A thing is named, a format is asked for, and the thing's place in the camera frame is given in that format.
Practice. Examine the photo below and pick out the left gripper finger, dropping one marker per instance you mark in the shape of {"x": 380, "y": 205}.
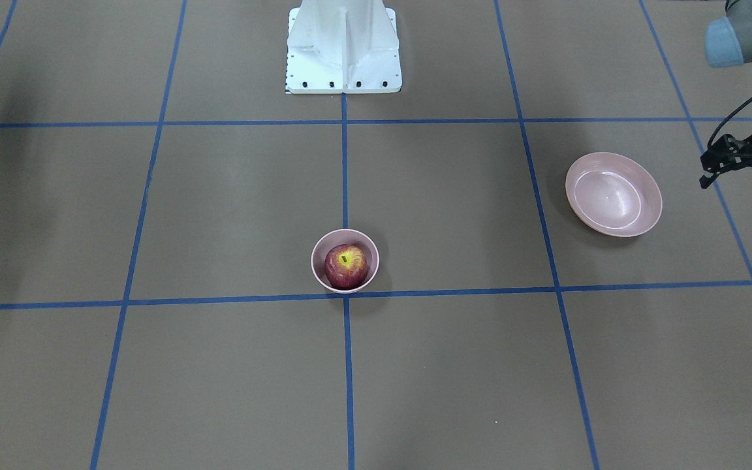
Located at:
{"x": 707, "y": 179}

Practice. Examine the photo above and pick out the red yellow apple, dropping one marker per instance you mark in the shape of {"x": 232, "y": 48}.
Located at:
{"x": 346, "y": 267}

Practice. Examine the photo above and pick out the pink bowl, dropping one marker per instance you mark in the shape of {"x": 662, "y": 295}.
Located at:
{"x": 338, "y": 237}

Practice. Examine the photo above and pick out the pink plate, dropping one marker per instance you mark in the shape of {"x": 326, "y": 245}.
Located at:
{"x": 613, "y": 195}

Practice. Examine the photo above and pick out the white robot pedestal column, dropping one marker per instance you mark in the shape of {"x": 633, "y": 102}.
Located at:
{"x": 343, "y": 47}

